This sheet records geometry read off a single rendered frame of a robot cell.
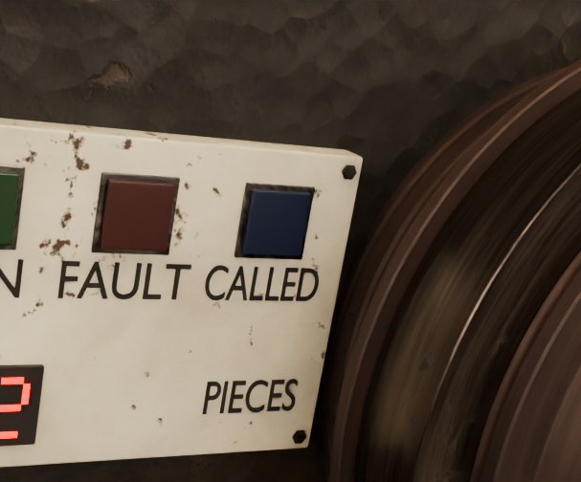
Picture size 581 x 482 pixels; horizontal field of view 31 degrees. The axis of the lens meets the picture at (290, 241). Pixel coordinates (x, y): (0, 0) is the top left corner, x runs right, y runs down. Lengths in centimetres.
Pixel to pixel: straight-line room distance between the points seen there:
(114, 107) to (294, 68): 10
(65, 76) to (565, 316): 27
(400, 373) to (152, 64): 20
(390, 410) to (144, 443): 14
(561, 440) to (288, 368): 17
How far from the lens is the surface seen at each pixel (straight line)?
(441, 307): 53
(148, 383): 59
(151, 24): 55
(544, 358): 51
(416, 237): 55
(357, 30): 61
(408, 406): 53
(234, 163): 56
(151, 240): 55
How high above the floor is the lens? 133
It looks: 14 degrees down
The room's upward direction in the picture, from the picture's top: 10 degrees clockwise
